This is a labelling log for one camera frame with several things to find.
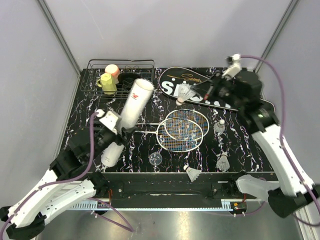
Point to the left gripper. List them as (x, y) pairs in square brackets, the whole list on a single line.
[(126, 138)]

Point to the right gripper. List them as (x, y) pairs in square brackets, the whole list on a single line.
[(216, 80)]

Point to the shuttlecock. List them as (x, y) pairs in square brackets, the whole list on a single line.
[(222, 162), (185, 92), (219, 126), (192, 173)]

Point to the clear plastic tube cap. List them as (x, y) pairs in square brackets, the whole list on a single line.
[(155, 159)]

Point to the white shuttlecock tube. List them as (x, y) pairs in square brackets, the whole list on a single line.
[(137, 99)]

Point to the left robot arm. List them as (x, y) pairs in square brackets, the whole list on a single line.
[(67, 182)]

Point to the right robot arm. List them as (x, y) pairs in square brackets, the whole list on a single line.
[(294, 189)]

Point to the upper badminton racket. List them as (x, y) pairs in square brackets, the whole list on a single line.
[(178, 121)]

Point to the badminton racket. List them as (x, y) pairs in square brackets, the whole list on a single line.
[(178, 121), (187, 141)]

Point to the lower badminton racket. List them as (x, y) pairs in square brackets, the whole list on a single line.
[(187, 141)]

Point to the black racket bag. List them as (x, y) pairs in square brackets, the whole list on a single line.
[(170, 79)]

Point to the marble pattern table mat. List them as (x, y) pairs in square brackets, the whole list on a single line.
[(244, 154)]

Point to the black bowl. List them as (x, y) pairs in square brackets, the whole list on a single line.
[(126, 80)]

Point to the yellow-green mug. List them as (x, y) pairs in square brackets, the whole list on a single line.
[(107, 84)]

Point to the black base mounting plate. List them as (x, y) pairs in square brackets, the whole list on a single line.
[(169, 190)]

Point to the pink cup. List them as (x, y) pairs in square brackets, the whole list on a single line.
[(114, 71)]

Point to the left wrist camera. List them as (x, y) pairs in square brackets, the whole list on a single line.
[(109, 119)]

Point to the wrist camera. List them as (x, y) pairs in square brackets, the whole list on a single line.
[(109, 119), (234, 66)]

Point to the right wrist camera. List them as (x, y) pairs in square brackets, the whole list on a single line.
[(234, 66)]

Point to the wire dish rack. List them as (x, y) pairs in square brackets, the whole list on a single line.
[(130, 70)]

